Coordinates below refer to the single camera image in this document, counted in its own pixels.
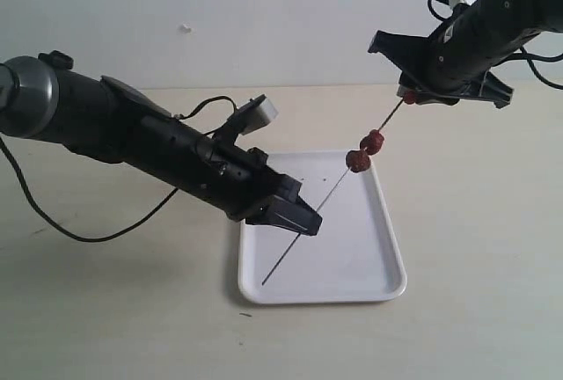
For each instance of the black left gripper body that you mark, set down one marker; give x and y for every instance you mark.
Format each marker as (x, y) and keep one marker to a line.
(240, 182)

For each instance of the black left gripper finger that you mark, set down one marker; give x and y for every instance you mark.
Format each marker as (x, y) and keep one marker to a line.
(295, 216)

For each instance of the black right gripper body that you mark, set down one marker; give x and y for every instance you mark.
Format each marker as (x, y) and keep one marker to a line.
(451, 68)

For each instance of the thin metal skewer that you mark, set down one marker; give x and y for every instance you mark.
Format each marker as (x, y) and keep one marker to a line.
(325, 200)

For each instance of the dark brown meatball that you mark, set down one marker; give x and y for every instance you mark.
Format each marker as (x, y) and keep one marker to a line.
(358, 161)

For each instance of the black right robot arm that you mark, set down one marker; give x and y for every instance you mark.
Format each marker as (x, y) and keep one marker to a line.
(502, 27)

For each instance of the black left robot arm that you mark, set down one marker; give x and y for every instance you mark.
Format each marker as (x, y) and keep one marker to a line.
(44, 99)

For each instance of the white rectangular plastic tray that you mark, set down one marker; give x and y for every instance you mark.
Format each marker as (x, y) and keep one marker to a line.
(354, 258)

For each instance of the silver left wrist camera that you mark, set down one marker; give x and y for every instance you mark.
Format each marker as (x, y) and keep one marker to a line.
(256, 114)

